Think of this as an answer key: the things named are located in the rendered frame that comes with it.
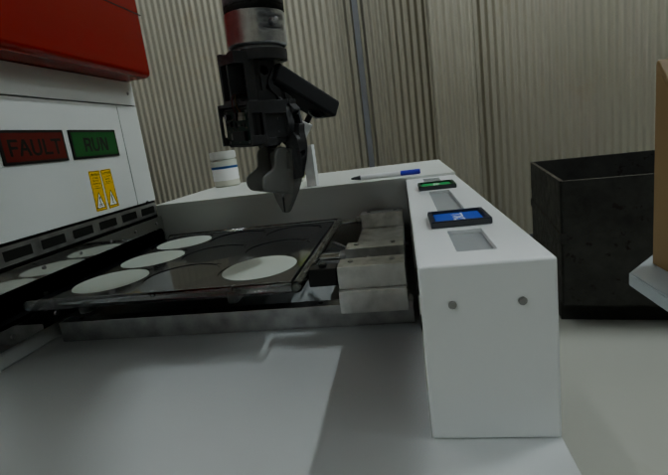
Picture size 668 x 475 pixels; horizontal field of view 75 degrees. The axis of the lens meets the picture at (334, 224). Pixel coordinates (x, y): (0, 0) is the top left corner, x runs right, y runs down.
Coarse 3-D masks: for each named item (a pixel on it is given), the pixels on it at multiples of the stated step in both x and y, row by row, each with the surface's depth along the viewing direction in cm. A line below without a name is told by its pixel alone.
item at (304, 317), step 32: (64, 320) 62; (96, 320) 61; (128, 320) 60; (160, 320) 59; (192, 320) 58; (224, 320) 58; (256, 320) 57; (288, 320) 56; (320, 320) 56; (352, 320) 55; (384, 320) 54
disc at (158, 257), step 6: (156, 252) 76; (162, 252) 75; (168, 252) 75; (174, 252) 74; (180, 252) 73; (132, 258) 74; (138, 258) 73; (144, 258) 72; (150, 258) 72; (156, 258) 71; (162, 258) 71; (168, 258) 70; (174, 258) 70; (126, 264) 70; (132, 264) 69; (138, 264) 69; (144, 264) 68; (150, 264) 68
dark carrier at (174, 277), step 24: (168, 240) 85; (216, 240) 80; (240, 240) 77; (264, 240) 74; (288, 240) 72; (312, 240) 69; (120, 264) 71; (168, 264) 66; (192, 264) 65; (216, 264) 63; (72, 288) 60; (120, 288) 57; (144, 288) 55; (168, 288) 54
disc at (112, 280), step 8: (112, 272) 66; (120, 272) 65; (128, 272) 65; (136, 272) 64; (144, 272) 63; (88, 280) 63; (96, 280) 62; (104, 280) 62; (112, 280) 61; (120, 280) 61; (128, 280) 60; (136, 280) 60; (80, 288) 59; (88, 288) 59; (96, 288) 58; (104, 288) 58; (112, 288) 57
